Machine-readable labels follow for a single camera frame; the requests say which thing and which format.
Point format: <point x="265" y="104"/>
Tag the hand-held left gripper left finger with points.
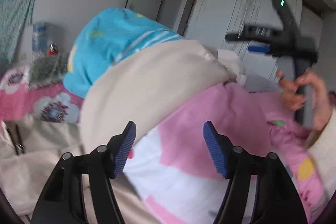
<point x="124" y="150"/>

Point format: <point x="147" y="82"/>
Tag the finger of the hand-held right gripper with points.
<point x="249" y="33"/>
<point x="258" y="49"/>

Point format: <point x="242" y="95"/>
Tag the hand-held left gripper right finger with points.
<point x="215" y="150"/>

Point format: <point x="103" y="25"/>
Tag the beige zip jacket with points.
<point x="157" y="77"/>

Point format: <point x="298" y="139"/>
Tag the person's right forearm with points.
<point x="325" y="150"/>

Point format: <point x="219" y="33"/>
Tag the person's right hand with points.
<point x="321" y="103"/>

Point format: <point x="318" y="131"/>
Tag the pink turquoise printed quilt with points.
<point x="210" y="121"/>

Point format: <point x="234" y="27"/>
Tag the white wardrobe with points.
<point x="223" y="3"/>

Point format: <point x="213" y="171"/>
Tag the grey patterned pillow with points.
<point x="50" y="69"/>

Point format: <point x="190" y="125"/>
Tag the pink floral fleece blanket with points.
<point x="21" y="100"/>

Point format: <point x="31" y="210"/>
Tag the small red object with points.
<point x="52" y="50"/>

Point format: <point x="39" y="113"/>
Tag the blue water jug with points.
<point x="40" y="37"/>

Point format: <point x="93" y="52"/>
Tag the teal floral hanging cloth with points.
<point x="15" y="16"/>

